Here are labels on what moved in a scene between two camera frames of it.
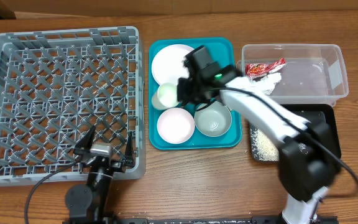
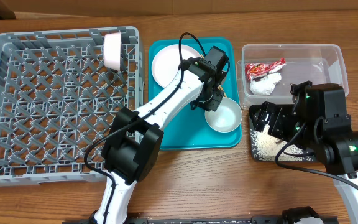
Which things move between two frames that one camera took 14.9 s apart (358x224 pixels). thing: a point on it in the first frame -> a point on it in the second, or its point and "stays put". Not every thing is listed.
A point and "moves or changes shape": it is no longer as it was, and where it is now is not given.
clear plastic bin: [313, 73] stays put
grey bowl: [212, 119] moves or changes shape
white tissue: [267, 83] stays put
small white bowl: [176, 126] -> [112, 50]
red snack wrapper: [258, 70] stays put
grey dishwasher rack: [43, 91] stays put
